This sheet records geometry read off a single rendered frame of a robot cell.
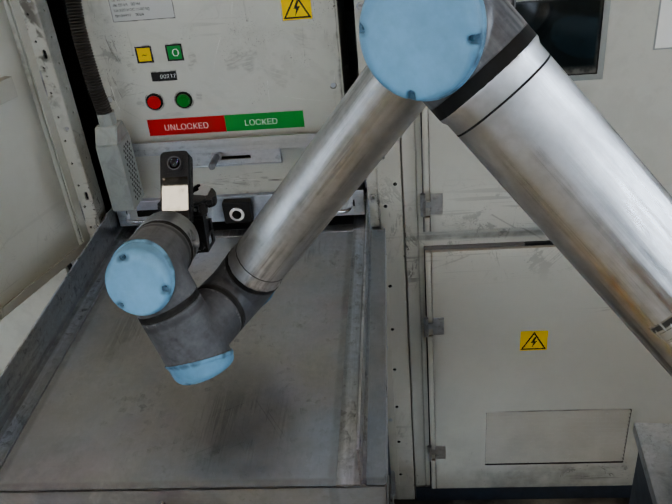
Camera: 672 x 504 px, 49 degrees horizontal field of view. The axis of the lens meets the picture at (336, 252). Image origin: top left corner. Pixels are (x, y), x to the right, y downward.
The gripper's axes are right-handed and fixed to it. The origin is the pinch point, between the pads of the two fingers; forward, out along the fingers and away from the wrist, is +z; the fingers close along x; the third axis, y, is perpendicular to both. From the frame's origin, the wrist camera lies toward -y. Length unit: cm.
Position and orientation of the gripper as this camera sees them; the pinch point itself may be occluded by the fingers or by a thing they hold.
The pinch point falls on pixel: (200, 185)
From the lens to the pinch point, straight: 130.1
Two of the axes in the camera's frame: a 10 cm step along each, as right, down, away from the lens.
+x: 9.9, -0.6, -0.9
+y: 0.9, 9.3, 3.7
